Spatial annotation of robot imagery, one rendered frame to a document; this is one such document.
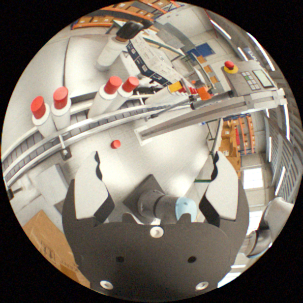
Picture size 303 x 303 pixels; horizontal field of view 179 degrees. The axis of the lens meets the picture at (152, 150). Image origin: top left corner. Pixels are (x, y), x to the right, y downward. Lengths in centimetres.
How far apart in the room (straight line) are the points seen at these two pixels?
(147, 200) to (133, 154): 22
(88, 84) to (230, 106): 52
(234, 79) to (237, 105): 9
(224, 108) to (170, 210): 37
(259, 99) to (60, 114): 49
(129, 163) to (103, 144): 14
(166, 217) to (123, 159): 30
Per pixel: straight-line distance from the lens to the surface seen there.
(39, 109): 22
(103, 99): 27
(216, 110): 35
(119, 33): 48
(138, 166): 52
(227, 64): 41
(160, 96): 50
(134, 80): 29
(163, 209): 42
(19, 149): 46
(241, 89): 36
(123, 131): 50
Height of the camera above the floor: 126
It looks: 47 degrees down
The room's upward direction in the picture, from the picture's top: 79 degrees clockwise
